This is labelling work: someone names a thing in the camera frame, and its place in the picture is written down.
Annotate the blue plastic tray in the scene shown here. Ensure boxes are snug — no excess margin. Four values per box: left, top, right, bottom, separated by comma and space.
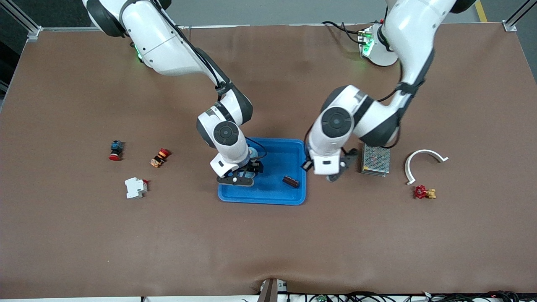
217, 137, 307, 206

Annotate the metal mesh power supply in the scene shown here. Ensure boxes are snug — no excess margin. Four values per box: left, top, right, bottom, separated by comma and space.
361, 145, 391, 177

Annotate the white curved plastic clamp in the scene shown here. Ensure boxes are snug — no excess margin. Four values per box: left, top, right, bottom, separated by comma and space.
404, 149, 449, 185

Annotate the white circuit breaker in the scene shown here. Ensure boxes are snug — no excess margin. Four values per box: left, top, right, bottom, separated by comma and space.
125, 177, 149, 199

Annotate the red emergency stop button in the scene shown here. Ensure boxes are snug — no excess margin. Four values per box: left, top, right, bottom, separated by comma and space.
109, 140, 125, 161

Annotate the grey table edge clamp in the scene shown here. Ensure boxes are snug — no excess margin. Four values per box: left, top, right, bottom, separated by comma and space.
258, 278, 288, 302

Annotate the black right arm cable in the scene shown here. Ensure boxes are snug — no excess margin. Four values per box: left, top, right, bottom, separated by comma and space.
153, 0, 268, 161

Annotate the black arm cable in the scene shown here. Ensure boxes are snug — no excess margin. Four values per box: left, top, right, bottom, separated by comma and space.
305, 80, 405, 162
153, 0, 268, 161

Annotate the red yellow push switch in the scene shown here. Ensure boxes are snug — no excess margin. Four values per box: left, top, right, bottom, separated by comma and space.
150, 148, 171, 168

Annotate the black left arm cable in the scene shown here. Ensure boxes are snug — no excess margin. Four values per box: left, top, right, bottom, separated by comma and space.
305, 80, 405, 162

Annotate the red handle brass valve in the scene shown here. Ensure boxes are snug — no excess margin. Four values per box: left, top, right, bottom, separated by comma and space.
414, 185, 437, 200

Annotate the black cable bundle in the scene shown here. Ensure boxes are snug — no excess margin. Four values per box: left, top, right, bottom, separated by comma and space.
289, 291, 537, 302

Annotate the aluminium frame post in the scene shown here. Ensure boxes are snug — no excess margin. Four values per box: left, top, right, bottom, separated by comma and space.
503, 0, 537, 32
0, 0, 42, 42

